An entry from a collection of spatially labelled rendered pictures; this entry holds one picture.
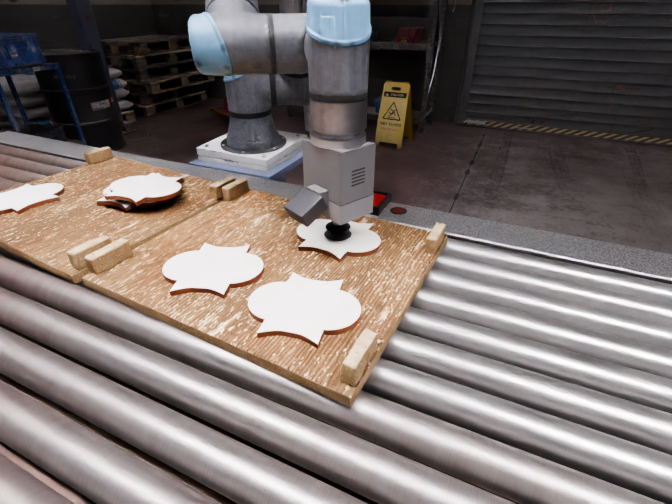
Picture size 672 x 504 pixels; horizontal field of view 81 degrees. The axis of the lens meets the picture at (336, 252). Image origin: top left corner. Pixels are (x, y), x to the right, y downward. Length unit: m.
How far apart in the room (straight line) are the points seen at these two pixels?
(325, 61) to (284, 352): 0.33
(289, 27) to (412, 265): 0.36
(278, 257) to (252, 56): 0.27
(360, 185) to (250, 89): 0.63
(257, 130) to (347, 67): 0.67
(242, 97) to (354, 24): 0.66
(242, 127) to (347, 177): 0.66
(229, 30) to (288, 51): 0.08
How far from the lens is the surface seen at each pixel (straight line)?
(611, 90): 5.23
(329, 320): 0.45
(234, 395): 0.43
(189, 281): 0.55
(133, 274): 0.61
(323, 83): 0.51
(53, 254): 0.72
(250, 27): 0.60
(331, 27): 0.50
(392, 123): 4.18
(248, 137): 1.15
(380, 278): 0.53
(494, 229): 0.74
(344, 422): 0.42
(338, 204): 0.54
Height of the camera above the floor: 1.25
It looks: 32 degrees down
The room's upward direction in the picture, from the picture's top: straight up
